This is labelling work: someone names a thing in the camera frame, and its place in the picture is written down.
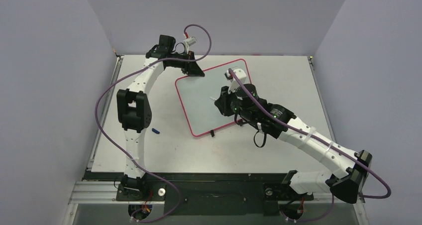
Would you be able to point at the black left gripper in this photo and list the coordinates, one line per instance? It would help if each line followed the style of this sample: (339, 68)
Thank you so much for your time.
(193, 68)

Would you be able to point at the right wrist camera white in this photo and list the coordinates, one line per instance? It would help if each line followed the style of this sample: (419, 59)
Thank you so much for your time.
(236, 77)

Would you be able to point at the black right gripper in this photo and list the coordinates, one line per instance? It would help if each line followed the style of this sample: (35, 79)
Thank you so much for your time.
(226, 100)

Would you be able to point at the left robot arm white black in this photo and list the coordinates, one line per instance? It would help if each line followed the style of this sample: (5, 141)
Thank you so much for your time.
(134, 110)

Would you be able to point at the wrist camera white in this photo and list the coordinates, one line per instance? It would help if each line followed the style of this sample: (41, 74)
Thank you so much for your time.
(188, 42)
(236, 77)

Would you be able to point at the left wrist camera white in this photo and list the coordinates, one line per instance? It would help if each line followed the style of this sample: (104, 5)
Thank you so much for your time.
(188, 42)

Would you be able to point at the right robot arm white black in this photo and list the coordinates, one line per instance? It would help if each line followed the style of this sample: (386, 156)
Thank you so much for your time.
(344, 175)

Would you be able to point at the pink framed whiteboard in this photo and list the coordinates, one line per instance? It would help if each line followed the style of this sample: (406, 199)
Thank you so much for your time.
(195, 92)

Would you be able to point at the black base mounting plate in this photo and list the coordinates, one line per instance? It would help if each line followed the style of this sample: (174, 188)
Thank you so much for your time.
(204, 194)

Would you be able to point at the aluminium extrusion rail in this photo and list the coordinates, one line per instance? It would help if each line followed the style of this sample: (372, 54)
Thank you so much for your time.
(96, 192)

